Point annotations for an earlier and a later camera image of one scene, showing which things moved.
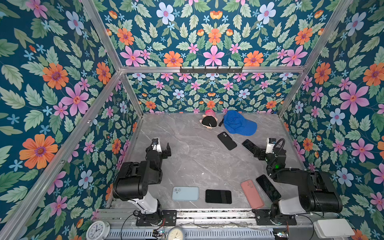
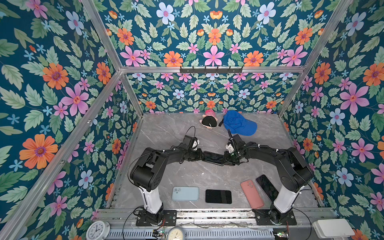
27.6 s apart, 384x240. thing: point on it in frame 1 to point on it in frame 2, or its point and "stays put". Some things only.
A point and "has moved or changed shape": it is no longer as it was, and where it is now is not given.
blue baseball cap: x=235 y=122 stays put
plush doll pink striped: x=209 y=120 stays put
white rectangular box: x=333 y=228 stays put
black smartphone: x=249 y=146 has moved or changed shape
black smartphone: x=268 y=188 stays put
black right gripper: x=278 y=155 to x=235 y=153
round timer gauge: x=175 y=233 stays put
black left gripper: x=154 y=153 to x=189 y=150
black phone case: x=227 y=140 to x=215 y=158
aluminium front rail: x=121 y=218 stays put
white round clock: x=98 y=230 stays put
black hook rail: x=210 y=71 stays put
